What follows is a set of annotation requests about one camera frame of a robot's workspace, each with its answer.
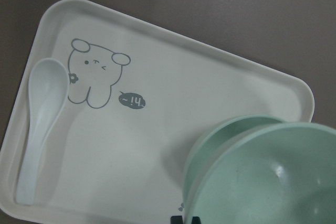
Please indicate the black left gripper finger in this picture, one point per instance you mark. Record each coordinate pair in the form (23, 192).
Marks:
(179, 220)

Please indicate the green bowl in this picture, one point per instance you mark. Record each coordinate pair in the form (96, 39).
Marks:
(278, 173)
(206, 145)

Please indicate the green bowl on tray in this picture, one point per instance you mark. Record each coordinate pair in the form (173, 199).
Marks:
(206, 145)

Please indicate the cream rabbit tray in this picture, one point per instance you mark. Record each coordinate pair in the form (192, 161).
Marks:
(116, 153)

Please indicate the white ceramic spoon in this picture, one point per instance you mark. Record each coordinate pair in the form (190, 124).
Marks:
(48, 88)

